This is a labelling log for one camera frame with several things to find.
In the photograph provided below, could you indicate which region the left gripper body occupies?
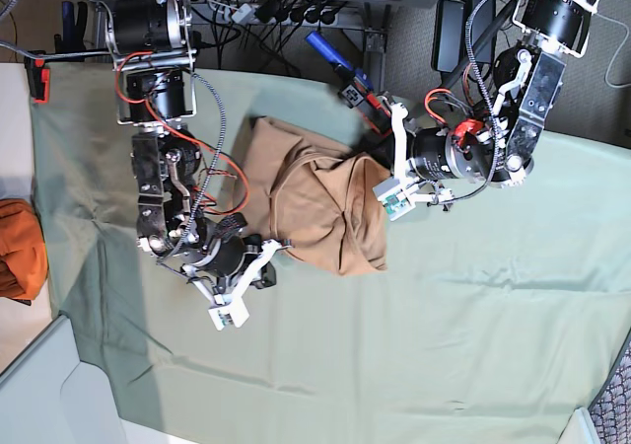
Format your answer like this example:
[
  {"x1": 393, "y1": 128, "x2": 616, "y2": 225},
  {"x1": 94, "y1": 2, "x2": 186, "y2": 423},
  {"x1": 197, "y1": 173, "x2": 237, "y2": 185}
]
[{"x1": 389, "y1": 117, "x2": 418, "y2": 178}]

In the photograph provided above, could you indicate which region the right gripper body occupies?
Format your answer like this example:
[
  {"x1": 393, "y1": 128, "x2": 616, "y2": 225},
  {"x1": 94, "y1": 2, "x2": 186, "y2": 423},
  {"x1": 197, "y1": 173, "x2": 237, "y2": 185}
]
[{"x1": 233, "y1": 239, "x2": 279, "y2": 291}]

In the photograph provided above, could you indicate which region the tan T-shirt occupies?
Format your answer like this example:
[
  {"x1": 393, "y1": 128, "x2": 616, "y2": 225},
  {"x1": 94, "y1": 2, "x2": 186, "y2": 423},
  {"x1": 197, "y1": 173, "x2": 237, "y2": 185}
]
[{"x1": 242, "y1": 117, "x2": 389, "y2": 276}]

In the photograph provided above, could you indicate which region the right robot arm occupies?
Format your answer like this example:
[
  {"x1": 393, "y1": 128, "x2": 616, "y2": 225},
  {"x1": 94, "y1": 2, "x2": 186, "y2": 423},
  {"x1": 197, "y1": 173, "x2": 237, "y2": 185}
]
[{"x1": 89, "y1": 0, "x2": 276, "y2": 294}]

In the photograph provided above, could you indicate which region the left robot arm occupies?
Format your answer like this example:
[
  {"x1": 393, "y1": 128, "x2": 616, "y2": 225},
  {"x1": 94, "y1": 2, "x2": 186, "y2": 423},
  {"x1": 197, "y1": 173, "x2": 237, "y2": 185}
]
[{"x1": 388, "y1": 0, "x2": 600, "y2": 195}]

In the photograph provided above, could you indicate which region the blue clamp at table edge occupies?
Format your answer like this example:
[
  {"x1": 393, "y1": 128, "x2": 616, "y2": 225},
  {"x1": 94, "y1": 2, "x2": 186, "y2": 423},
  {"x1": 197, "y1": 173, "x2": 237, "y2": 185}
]
[{"x1": 306, "y1": 31, "x2": 391, "y2": 135}]

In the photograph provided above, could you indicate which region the black power adapter pair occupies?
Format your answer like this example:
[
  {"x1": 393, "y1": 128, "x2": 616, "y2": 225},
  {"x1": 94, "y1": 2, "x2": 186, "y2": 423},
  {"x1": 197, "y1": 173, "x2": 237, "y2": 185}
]
[{"x1": 431, "y1": 0, "x2": 496, "y2": 75}]

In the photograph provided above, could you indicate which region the green table cloth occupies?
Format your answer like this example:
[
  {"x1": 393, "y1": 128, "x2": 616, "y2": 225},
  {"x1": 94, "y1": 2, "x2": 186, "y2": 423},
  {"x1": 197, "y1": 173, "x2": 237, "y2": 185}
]
[{"x1": 32, "y1": 63, "x2": 630, "y2": 443}]

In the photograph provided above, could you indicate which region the orange folded garment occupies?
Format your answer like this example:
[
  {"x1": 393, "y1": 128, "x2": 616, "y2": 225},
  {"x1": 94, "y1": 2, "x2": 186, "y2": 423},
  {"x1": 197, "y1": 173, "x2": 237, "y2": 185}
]
[{"x1": 1, "y1": 198, "x2": 48, "y2": 301}]

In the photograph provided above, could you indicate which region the grey plastic bin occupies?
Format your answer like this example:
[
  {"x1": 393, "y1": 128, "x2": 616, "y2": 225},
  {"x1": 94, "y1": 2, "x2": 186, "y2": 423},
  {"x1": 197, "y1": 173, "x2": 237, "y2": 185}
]
[{"x1": 1, "y1": 316, "x2": 127, "y2": 443}]

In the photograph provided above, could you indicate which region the blue clamp with orange pad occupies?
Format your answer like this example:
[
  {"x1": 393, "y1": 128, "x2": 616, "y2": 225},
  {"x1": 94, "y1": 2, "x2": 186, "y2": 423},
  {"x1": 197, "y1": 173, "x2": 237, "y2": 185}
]
[{"x1": 24, "y1": 1, "x2": 109, "y2": 104}]

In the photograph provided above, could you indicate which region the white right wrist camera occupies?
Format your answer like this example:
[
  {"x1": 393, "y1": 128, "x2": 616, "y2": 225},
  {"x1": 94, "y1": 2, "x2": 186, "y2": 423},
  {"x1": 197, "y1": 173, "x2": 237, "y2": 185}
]
[{"x1": 181, "y1": 237, "x2": 292, "y2": 331}]

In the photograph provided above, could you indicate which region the aluminium frame post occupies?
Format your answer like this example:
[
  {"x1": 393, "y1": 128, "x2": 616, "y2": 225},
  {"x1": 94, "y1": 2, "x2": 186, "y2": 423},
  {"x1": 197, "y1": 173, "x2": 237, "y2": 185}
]
[{"x1": 362, "y1": 3, "x2": 391, "y2": 92}]

